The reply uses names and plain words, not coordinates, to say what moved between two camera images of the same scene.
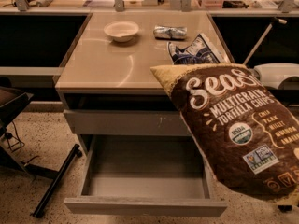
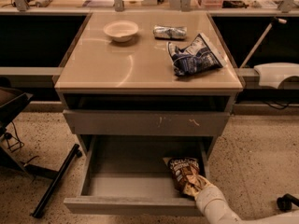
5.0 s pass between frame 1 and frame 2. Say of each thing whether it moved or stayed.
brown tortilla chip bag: moved
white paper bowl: stayed
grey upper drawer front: stayed
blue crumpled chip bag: stayed
